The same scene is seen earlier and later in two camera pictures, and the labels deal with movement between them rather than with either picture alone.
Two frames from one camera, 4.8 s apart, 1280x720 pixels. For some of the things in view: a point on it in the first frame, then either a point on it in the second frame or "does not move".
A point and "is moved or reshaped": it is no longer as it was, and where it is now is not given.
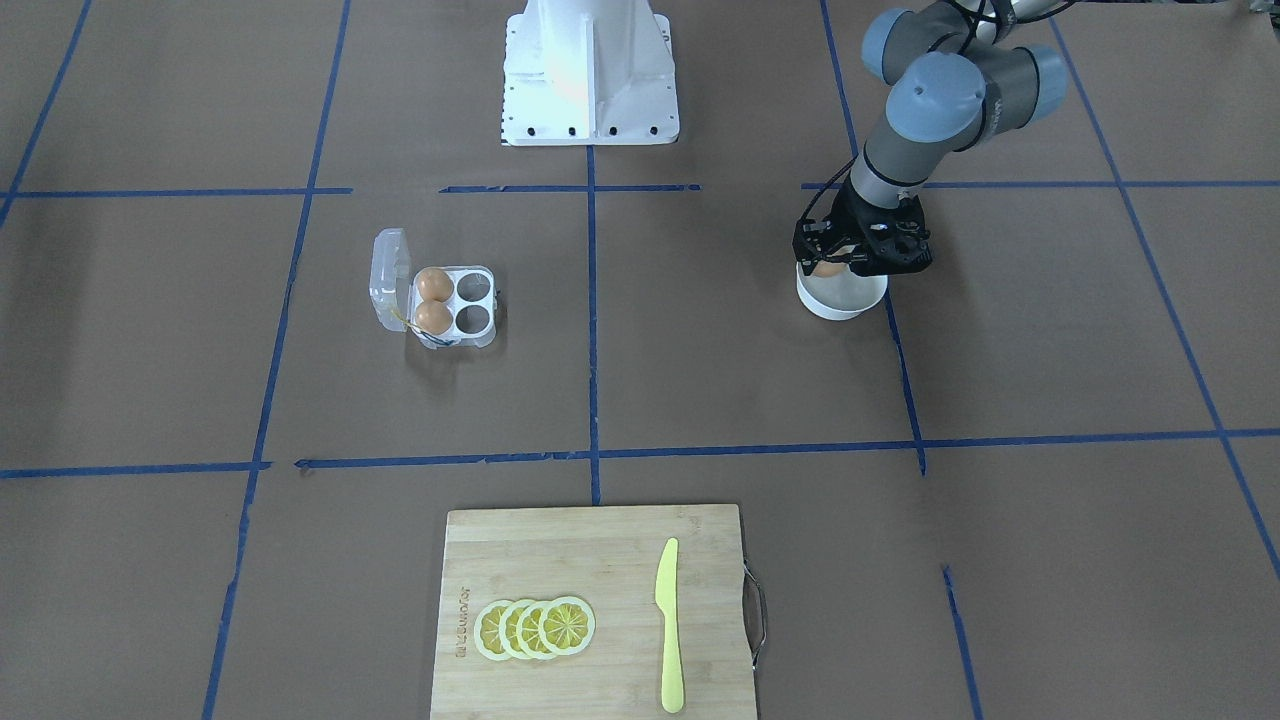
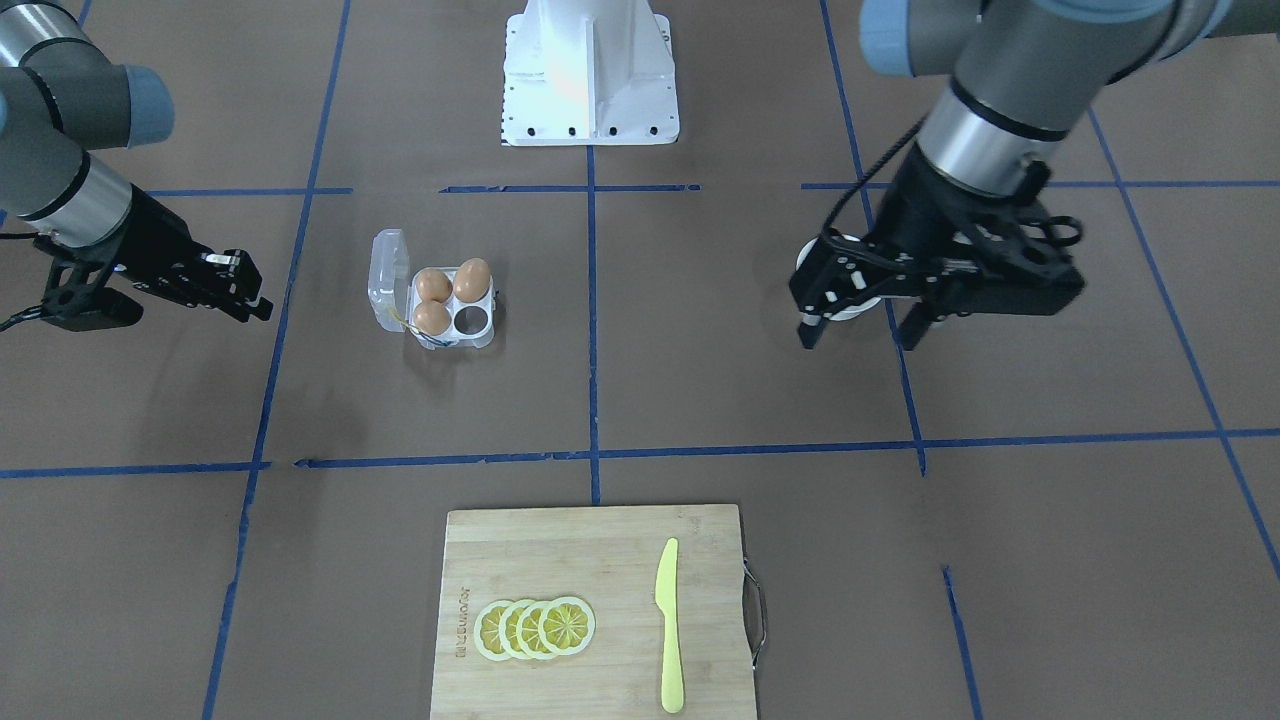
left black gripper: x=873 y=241 → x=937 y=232
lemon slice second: x=529 y=634 does not move
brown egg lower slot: x=434 y=317 does not move
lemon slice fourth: x=486 y=630 does not move
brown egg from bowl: x=829 y=269 is moved or reshaped
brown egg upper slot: x=434 y=284 does not move
